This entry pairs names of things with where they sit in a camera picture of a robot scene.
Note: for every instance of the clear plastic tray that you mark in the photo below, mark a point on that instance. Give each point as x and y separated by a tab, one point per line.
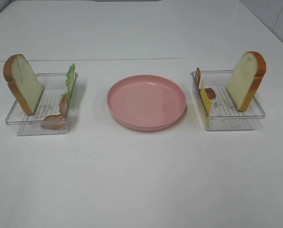
54	88
223	115

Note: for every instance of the pink round plate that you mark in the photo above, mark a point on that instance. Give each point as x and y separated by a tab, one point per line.
146	102

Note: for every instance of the left clear plastic tray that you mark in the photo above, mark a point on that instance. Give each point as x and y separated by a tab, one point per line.
54	88

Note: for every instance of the right clear plastic tray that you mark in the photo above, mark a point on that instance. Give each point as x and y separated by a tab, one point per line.
223	115

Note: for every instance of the yellow cheese slice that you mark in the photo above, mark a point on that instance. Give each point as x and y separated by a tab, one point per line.
206	101

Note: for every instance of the upright bacon strip right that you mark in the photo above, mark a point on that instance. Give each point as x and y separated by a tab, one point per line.
197	76

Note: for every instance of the long bacon strip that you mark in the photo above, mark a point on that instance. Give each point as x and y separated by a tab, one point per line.
63	107

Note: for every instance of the bread slice from tray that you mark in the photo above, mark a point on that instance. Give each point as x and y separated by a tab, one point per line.
23	83

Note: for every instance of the green lettuce leaf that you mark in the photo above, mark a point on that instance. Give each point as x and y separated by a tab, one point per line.
70	78

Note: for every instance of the upright bread slice right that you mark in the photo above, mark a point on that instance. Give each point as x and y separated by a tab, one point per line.
246	78

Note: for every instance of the small bacon piece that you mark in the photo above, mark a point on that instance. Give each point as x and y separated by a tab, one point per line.
210	93

